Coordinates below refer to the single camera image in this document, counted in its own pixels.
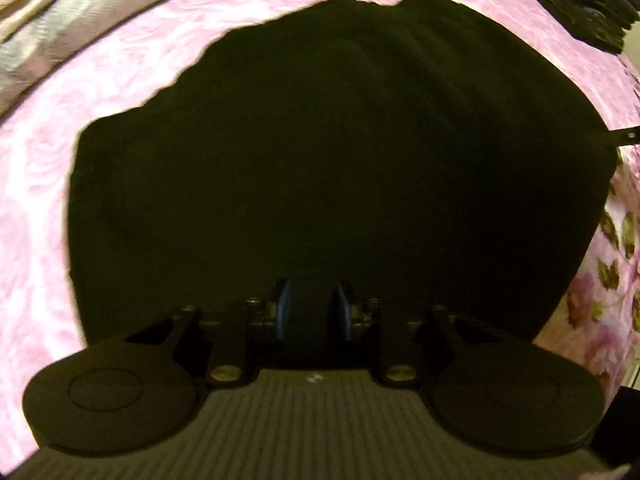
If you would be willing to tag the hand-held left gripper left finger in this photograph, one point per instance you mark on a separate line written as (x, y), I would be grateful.
(285, 310)

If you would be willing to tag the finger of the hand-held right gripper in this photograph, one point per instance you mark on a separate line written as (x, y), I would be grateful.
(625, 135)

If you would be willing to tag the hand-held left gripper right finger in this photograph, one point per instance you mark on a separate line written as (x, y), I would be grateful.
(345, 310)

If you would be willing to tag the black garment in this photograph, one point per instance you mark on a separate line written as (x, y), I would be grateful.
(340, 150)

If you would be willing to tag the stack of dark folded clothes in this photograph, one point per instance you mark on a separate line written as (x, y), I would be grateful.
(585, 0)

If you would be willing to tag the floral blanket with leaf print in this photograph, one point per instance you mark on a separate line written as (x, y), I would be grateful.
(607, 280)

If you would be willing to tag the pink rose-patterned bed sheet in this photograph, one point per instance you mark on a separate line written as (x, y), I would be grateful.
(45, 220)

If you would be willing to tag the grey beige striped quilt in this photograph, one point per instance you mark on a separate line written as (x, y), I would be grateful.
(55, 25)

